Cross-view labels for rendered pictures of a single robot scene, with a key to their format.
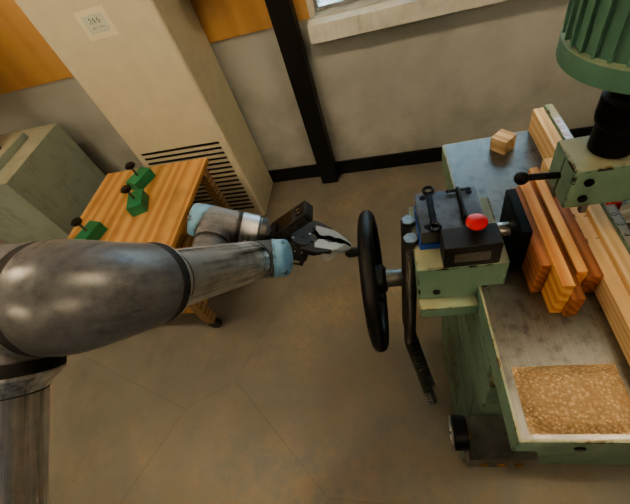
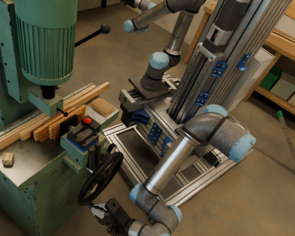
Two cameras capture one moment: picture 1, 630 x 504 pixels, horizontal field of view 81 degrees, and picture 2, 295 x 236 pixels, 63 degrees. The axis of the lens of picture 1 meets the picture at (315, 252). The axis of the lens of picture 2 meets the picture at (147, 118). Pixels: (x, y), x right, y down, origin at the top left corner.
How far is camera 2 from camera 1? 103 cm
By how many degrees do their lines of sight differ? 87
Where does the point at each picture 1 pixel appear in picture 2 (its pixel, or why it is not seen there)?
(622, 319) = (79, 101)
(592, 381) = (98, 102)
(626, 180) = not seen: hidden behind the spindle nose
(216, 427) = not seen: outside the picture
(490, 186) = (40, 151)
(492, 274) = not seen: hidden behind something
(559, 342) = (91, 113)
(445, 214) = (86, 133)
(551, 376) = (103, 108)
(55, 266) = (210, 113)
